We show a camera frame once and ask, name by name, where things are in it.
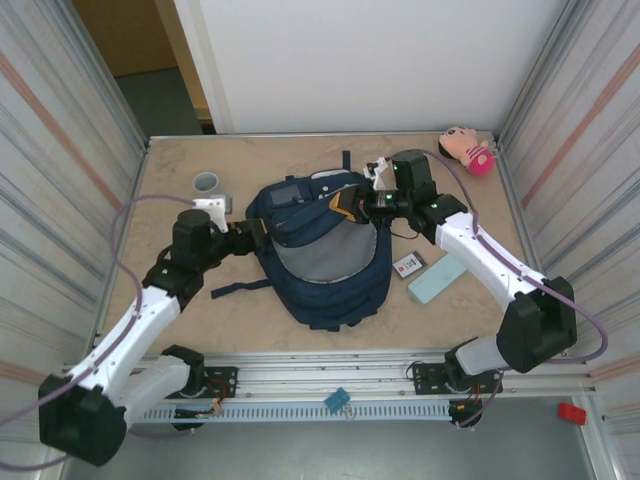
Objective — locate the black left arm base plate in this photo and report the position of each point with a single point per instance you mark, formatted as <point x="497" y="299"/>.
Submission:
<point x="222" y="375"/>

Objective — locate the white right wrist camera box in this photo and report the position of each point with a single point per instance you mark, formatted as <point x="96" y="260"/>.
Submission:
<point x="380" y="167"/>

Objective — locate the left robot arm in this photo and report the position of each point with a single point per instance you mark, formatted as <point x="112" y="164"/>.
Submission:
<point x="135" y="330"/>

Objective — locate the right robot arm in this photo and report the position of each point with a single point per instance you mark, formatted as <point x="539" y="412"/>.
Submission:
<point x="490" y="255"/>

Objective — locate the brown wooden panel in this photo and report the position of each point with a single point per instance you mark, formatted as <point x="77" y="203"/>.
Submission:
<point x="125" y="35"/>

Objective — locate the blue binder clip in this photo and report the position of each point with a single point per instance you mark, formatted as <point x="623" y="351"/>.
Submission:
<point x="336" y="399"/>

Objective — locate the red plastic block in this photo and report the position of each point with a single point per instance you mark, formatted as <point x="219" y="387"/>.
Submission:
<point x="571" y="413"/>

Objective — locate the aluminium mounting rail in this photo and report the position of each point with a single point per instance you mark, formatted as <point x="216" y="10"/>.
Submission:
<point x="325" y="372"/>

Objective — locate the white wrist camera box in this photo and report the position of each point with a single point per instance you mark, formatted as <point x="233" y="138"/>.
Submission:
<point x="212" y="205"/>
<point x="380" y="167"/>

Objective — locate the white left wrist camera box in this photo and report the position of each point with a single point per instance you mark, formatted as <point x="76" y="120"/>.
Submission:
<point x="212" y="205"/>

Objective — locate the pink plush doll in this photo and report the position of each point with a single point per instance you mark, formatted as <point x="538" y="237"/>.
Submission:
<point x="472" y="152"/>

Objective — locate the grey plastic cup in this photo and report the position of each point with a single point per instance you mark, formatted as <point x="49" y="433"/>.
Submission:
<point x="206" y="182"/>

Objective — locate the small black white card box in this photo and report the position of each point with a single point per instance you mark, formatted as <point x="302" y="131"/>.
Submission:
<point x="409" y="264"/>

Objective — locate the light blue pencil case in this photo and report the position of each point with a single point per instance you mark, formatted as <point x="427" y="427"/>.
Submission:
<point x="435" y="280"/>

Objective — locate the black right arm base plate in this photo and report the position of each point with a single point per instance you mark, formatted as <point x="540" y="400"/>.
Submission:
<point x="425" y="377"/>

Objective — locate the small silver clip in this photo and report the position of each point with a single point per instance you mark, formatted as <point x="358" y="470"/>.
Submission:
<point x="347" y="413"/>

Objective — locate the navy blue school backpack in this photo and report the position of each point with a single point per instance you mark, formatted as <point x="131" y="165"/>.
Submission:
<point x="325" y="270"/>

